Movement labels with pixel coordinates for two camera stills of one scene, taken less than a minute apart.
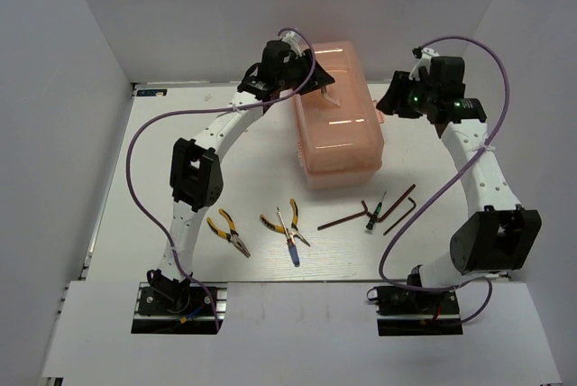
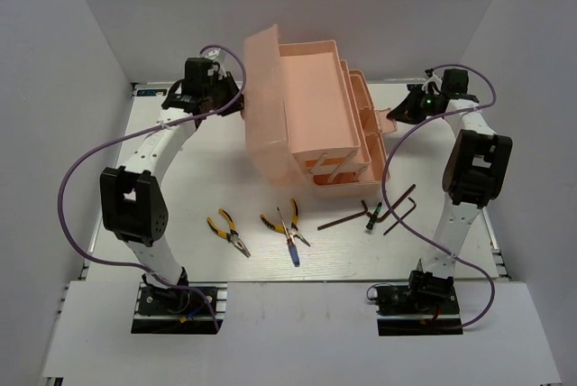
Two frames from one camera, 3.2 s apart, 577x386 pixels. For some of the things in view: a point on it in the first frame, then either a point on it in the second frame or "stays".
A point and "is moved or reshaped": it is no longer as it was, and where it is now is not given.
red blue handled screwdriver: x=291 y=248 stays
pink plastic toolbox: x=339 y=147 is moved or reshaped
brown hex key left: x=366 y=209 stays
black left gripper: x=319 y=79 to x=229 y=83
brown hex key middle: x=380 y=220 stays
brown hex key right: x=415 y=205 stays
